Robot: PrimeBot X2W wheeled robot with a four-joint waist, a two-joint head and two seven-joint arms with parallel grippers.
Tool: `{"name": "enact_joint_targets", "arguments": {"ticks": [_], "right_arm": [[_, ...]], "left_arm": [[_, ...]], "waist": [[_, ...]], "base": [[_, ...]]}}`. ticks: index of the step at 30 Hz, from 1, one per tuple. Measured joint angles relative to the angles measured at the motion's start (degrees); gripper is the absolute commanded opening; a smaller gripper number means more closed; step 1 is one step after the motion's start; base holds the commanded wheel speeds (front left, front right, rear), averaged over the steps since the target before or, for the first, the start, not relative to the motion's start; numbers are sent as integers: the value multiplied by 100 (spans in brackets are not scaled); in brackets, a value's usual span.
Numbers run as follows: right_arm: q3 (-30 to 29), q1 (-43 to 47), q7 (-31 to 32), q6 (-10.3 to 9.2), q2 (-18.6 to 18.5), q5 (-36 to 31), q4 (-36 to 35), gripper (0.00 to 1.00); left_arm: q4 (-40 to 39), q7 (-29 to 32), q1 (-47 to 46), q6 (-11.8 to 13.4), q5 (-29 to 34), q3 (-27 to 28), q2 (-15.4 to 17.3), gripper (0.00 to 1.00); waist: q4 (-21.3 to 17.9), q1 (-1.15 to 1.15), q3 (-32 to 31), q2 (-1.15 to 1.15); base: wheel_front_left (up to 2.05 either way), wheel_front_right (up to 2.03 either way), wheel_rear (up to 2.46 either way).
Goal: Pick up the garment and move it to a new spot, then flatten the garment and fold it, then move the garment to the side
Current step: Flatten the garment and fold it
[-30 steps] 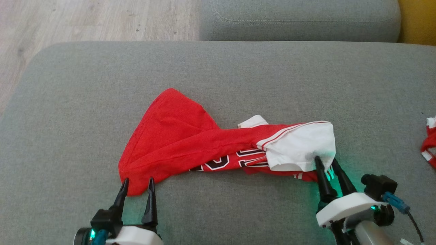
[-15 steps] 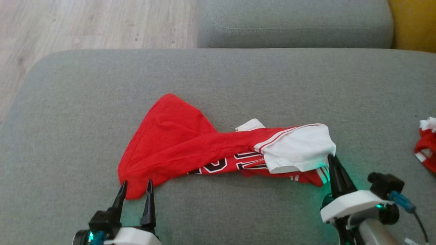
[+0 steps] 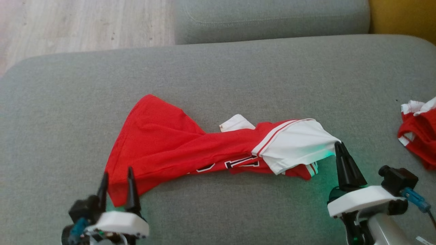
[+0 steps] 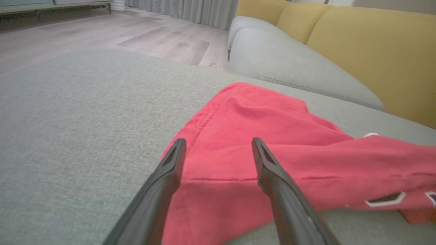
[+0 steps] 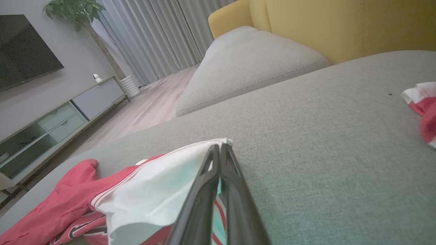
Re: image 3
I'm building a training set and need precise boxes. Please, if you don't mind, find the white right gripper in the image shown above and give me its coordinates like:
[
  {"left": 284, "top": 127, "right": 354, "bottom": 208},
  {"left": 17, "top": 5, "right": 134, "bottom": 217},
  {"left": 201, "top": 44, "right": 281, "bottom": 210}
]
[{"left": 327, "top": 141, "right": 407, "bottom": 245}]

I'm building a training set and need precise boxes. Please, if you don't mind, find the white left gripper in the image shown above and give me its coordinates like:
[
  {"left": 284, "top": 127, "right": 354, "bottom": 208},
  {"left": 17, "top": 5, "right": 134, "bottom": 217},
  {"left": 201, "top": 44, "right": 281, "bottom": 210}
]
[{"left": 61, "top": 166, "right": 150, "bottom": 245}]

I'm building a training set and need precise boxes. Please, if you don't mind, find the red jersey with white sleeves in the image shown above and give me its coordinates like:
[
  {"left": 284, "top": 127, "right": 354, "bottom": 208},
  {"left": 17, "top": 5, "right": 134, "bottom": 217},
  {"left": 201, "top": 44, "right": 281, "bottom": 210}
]
[{"left": 104, "top": 94, "right": 342, "bottom": 207}]

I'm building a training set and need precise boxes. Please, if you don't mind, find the red garment with white stripes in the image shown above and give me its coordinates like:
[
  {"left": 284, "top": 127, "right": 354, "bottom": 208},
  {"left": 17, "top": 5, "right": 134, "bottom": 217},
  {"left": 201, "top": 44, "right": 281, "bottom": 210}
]
[{"left": 398, "top": 97, "right": 436, "bottom": 170}]

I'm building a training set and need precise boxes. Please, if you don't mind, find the large grey sofa seat cushion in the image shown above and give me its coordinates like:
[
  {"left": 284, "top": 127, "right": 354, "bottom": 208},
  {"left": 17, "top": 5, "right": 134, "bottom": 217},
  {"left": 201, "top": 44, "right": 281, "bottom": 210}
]
[{"left": 0, "top": 34, "right": 436, "bottom": 245}]

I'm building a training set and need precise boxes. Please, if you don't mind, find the yellow sofa backrest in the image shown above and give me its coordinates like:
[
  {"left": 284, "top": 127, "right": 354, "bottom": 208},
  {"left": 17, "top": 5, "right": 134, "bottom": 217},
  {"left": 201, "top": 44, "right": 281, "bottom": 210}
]
[{"left": 369, "top": 0, "right": 436, "bottom": 45}]

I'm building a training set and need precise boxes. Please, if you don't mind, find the small grey sofa seat cushion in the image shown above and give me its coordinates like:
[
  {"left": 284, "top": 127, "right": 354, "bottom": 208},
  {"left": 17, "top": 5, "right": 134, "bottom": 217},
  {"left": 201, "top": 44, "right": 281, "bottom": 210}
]
[{"left": 174, "top": 0, "right": 371, "bottom": 45}]

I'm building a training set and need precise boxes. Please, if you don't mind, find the blue left camera cable connector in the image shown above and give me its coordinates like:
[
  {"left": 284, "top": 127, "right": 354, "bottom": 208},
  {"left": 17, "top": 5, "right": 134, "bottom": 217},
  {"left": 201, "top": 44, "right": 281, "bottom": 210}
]
[{"left": 70, "top": 218, "right": 91, "bottom": 244}]

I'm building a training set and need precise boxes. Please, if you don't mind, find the blue camera cable connector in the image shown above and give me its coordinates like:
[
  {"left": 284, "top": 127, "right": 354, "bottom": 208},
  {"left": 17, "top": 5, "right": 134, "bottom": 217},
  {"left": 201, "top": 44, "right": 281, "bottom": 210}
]
[
  {"left": 401, "top": 187, "right": 436, "bottom": 229},
  {"left": 70, "top": 218, "right": 91, "bottom": 244}
]

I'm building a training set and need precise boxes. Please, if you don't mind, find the blue right camera cable connector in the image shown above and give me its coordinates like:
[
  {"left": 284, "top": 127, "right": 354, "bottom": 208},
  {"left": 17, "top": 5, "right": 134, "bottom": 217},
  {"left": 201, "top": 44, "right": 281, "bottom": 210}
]
[{"left": 401, "top": 187, "right": 436, "bottom": 229}]

